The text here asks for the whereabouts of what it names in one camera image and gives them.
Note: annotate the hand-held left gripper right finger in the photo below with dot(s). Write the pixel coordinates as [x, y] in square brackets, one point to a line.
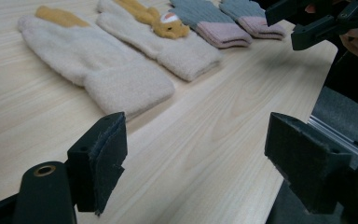
[307, 161]

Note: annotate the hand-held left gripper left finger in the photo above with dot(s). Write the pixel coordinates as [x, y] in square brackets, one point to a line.
[101, 161]

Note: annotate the beige glove mustard thumb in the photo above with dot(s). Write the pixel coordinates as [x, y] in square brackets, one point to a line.
[99, 71]

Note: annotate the beige glove with animal patch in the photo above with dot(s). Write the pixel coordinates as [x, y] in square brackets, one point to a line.
[180, 56]

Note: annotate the grey glove pink cuff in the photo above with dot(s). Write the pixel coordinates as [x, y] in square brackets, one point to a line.
[199, 14]
[248, 12]

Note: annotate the aluminium profile bar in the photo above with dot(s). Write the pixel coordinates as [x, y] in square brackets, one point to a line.
[338, 137]

